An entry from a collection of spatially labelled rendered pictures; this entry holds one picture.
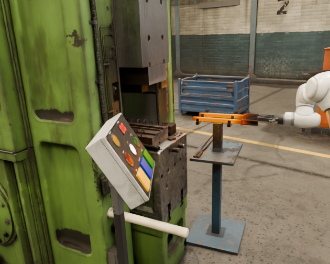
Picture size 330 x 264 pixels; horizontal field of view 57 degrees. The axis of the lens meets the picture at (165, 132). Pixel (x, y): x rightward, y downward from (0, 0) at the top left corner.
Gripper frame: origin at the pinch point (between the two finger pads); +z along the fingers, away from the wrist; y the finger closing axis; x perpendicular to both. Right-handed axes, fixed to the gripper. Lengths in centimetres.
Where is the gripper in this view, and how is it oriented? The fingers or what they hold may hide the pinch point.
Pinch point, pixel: (251, 117)
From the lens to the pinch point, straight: 212.7
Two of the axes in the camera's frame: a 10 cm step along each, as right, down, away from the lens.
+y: 3.5, -3.0, 8.9
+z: -9.4, -0.7, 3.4
